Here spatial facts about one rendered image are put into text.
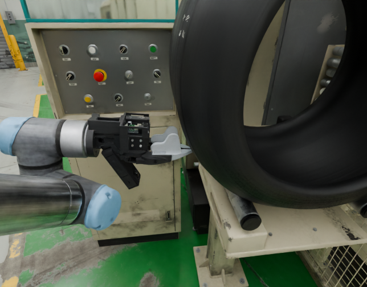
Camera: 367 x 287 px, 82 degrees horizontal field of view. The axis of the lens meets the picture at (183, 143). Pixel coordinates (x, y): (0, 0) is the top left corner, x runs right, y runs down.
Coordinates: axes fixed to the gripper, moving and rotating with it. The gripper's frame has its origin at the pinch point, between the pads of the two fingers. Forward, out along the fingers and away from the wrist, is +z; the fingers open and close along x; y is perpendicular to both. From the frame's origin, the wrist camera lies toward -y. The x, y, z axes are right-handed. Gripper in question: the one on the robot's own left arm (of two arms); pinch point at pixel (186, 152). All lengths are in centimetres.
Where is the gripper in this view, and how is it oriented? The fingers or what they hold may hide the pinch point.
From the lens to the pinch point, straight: 47.1
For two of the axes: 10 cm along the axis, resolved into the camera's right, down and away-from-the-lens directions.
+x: -1.1, -4.9, 8.7
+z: 9.9, 0.5, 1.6
